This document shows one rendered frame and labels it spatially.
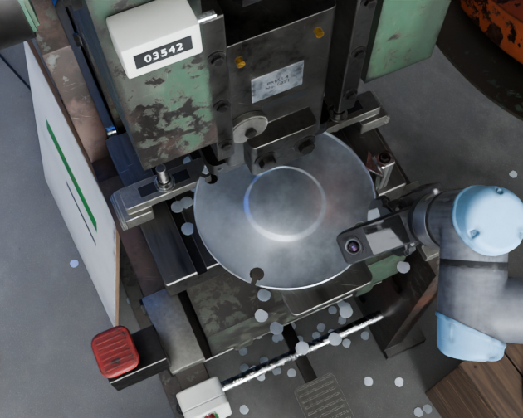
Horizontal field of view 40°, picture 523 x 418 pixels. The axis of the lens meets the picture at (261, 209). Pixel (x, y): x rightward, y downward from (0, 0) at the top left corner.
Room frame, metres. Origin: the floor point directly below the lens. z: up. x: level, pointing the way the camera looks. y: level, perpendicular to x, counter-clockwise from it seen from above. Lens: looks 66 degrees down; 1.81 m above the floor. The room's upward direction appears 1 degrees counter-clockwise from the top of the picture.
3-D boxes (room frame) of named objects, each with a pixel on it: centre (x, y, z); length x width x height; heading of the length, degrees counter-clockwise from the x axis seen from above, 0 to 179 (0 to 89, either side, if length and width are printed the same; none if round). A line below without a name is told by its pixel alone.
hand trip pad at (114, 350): (0.24, 0.22, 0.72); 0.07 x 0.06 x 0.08; 24
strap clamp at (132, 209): (0.51, 0.17, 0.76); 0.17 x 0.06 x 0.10; 114
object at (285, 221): (0.47, -0.04, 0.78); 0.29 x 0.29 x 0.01
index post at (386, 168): (0.54, -0.20, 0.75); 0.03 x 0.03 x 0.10; 24
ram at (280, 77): (0.54, 0.00, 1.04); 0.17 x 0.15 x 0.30; 24
